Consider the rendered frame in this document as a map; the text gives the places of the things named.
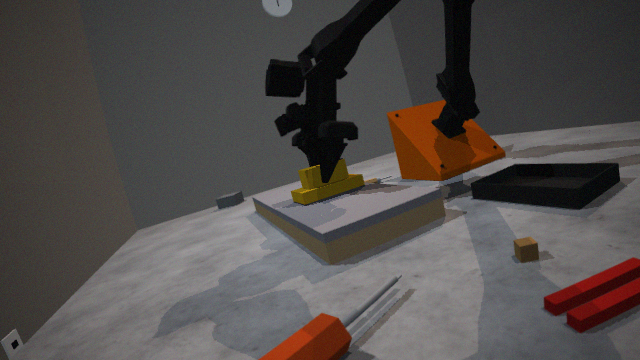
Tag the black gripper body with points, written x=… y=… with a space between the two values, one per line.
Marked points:
x=328 y=128

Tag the grey panel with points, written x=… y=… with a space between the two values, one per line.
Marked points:
x=349 y=223

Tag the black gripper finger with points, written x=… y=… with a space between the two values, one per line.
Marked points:
x=311 y=153
x=329 y=155

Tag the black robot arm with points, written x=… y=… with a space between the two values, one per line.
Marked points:
x=335 y=45

